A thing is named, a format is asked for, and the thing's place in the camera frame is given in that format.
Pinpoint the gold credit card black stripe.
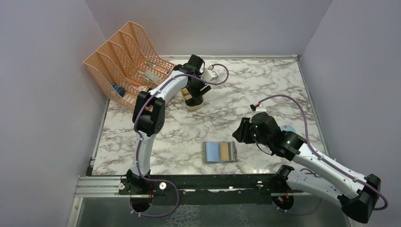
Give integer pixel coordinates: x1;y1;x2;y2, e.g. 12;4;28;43
220;142;230;162

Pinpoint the grey leather card holder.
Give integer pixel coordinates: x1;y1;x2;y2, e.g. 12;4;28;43
202;141;238;164

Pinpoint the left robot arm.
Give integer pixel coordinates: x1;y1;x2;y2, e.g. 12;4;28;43
125;54;211;194

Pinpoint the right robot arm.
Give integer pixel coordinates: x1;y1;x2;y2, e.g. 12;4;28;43
232;112;381;224

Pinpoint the stack of credit cards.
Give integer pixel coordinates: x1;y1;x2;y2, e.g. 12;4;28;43
181;88;191;100

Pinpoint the beige oval tray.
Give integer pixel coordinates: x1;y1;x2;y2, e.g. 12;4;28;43
184;95;204;111

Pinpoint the white tube in organizer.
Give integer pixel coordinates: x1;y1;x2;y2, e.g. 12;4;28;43
139;70;162;84

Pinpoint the orange plastic file organizer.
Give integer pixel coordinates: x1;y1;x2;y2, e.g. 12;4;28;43
83;21;175;110

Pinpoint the blue item in organizer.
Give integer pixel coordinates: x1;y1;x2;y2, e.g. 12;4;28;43
112;84;126;97

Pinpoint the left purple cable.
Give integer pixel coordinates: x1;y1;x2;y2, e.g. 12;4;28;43
129;64;229;218

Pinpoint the purple cable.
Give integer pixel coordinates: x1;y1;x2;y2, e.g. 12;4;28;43
129;64;229;218
255;94;388;216

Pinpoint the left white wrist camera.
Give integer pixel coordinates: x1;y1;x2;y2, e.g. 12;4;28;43
201;69;218;81

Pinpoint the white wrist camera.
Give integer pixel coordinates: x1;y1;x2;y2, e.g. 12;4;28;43
201;69;218;81
250;103;267;121

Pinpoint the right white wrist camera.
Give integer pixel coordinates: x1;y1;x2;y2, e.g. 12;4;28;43
250;103;267;121

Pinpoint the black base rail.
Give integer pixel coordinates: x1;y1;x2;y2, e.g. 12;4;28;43
118;173;294;211

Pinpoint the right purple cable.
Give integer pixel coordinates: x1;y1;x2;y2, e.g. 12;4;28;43
255;94;388;216

